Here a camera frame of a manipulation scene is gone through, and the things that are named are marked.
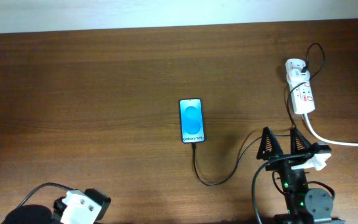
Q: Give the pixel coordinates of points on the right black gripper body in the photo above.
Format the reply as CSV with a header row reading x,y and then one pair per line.
x,y
286,165

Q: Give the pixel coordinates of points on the white USB charger plug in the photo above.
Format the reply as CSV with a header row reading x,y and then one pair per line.
x,y
296,76

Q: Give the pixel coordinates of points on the blue screen Galaxy smartphone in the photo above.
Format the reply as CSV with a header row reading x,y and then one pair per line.
x,y
191,118

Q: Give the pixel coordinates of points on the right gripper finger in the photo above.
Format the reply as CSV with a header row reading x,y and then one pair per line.
x,y
298,143
269,146

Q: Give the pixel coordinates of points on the white power strip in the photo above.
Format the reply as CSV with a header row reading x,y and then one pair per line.
x,y
301,96

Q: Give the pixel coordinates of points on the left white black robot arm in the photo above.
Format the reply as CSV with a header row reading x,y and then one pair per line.
x,y
32,214

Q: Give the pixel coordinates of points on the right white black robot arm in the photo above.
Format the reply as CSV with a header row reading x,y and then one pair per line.
x,y
307,201

